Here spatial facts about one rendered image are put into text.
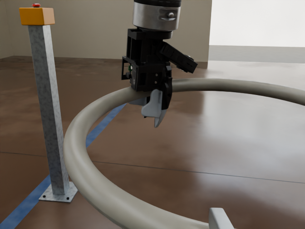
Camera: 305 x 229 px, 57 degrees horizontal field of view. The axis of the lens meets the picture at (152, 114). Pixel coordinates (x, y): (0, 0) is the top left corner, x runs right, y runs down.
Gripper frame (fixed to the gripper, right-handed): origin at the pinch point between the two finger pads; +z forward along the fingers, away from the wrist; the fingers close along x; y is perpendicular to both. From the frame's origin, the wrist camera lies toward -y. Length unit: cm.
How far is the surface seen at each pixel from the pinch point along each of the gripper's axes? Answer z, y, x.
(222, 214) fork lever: -13.8, 18.9, 37.9
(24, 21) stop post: -3, 10, -103
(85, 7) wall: 53, -195, -594
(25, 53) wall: 179, -74, -692
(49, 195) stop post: 97, 8, -90
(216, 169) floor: 90, -101, -58
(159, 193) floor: 92, -51, -57
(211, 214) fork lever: -13.4, 19.4, 37.3
